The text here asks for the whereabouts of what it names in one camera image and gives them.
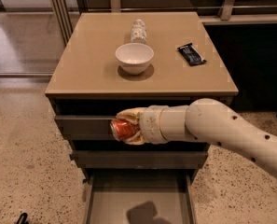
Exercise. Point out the grey drawer cabinet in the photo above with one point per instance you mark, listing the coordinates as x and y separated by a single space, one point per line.
89 82

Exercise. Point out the clear plastic water bottle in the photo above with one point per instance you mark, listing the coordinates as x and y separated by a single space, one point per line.
138 32

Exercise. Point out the red coke can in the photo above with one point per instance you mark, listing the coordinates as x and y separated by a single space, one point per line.
123 129

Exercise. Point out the grey middle drawer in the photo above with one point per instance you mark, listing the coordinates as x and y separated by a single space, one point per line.
138 159

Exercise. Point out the grey top drawer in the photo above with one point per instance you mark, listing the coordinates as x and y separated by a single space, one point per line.
98 128

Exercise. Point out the dark blue snack bar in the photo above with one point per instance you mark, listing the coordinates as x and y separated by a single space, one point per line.
191 55

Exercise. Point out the white ceramic bowl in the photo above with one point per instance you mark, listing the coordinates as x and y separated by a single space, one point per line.
134 58

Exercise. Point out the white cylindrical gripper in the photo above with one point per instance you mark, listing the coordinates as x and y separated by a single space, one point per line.
151 124

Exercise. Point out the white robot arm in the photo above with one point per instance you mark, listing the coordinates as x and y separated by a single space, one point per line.
205 120

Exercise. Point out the metal frame rail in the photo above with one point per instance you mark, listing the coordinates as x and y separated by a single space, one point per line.
211 11

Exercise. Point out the grey open bottom drawer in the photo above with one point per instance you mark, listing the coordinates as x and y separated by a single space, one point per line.
139 197

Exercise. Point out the black object bottom left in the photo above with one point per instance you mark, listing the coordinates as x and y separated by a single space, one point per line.
22 219

